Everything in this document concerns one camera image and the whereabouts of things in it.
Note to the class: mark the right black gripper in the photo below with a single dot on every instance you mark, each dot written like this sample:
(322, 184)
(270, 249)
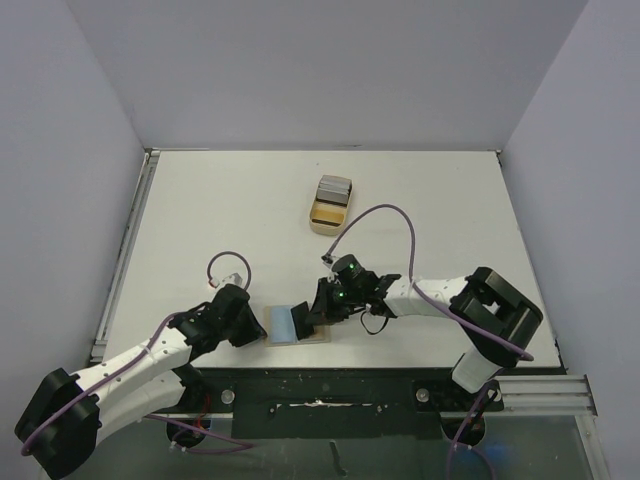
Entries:
(320, 305)

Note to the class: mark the tan oval wooden tray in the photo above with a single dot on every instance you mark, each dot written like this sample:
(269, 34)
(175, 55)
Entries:
(328, 219)

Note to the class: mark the stack of credit cards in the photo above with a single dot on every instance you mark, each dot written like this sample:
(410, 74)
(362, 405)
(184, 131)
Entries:
(334, 190)

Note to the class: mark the black credit card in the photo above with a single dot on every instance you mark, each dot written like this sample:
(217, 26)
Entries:
(303, 329)

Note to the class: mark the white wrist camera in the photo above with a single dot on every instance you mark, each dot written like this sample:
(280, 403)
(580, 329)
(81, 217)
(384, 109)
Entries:
(328, 259)
(233, 279)

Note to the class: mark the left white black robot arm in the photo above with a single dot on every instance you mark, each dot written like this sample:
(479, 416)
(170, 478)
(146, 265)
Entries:
(71, 413)

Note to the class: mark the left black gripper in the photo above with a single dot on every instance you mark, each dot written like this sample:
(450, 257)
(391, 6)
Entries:
(253, 331)

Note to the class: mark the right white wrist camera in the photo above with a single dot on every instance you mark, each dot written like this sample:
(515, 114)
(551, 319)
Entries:
(328, 259)

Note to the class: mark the beige leather card holder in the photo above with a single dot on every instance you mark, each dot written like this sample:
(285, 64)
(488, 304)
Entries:
(281, 331)

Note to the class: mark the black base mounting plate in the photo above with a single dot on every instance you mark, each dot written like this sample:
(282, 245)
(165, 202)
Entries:
(314, 404)

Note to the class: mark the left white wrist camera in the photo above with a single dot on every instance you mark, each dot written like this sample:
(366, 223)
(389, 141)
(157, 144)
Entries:
(233, 279)

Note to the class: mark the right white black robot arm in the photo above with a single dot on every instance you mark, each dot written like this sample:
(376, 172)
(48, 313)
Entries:
(499, 321)

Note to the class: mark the aluminium extrusion rail left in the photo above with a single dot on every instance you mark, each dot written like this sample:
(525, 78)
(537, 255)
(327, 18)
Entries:
(147, 172)

